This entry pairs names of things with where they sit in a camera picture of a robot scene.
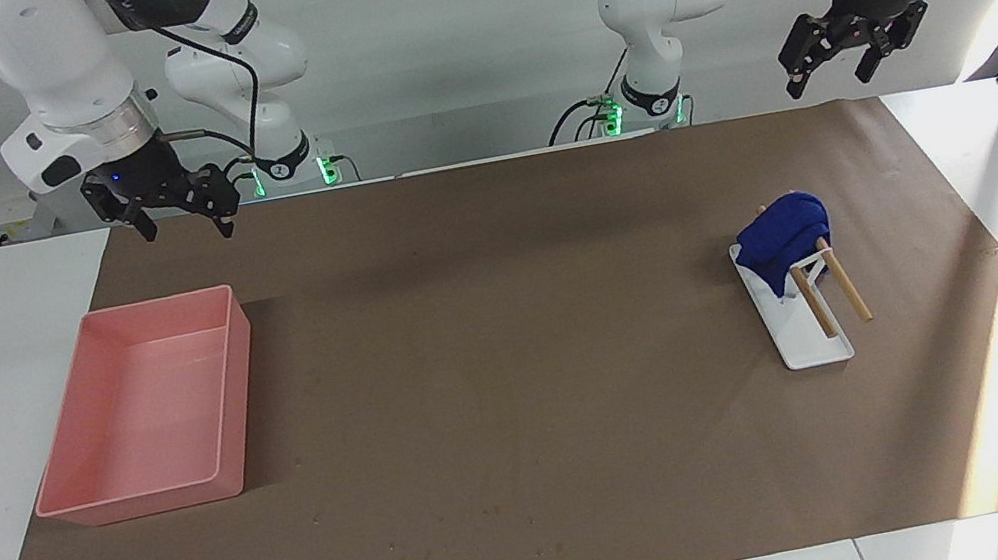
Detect black right base cables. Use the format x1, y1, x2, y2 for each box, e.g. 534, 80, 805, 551
218, 135, 362, 205

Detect black base cables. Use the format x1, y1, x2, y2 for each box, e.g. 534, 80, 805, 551
535, 46, 642, 148
218, 135, 362, 205

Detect black left base cables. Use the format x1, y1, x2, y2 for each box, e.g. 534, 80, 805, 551
535, 46, 642, 148

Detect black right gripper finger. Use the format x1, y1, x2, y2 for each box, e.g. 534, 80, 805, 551
176, 160, 247, 244
80, 169, 159, 253

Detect brown paper table mat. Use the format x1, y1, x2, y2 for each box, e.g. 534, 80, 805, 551
0, 75, 998, 560

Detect blue towel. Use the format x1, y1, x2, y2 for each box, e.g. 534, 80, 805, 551
730, 187, 841, 305

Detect white rack with wooden rods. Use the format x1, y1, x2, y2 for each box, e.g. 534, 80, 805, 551
723, 189, 881, 379

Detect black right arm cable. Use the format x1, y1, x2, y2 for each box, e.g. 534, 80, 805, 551
137, 8, 274, 180

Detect pink plastic bin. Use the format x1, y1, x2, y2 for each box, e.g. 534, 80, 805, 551
4, 282, 280, 536

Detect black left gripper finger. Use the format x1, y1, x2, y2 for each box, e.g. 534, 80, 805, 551
772, 8, 853, 99
844, 0, 939, 84

